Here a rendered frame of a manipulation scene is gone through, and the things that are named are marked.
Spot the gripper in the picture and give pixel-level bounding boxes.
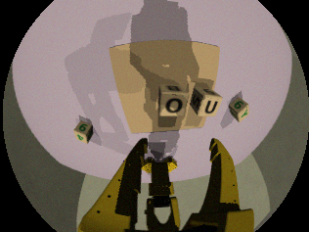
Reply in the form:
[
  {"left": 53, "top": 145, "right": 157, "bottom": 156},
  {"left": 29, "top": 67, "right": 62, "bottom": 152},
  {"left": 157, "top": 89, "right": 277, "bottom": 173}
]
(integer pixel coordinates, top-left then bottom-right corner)
[{"left": 78, "top": 138, "right": 254, "bottom": 232}]

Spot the tan flat mat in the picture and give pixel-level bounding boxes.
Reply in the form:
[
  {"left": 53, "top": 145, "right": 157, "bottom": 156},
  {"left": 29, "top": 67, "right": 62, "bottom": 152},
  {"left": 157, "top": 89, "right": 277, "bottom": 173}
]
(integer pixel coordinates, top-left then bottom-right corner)
[{"left": 109, "top": 40, "right": 220, "bottom": 133}]

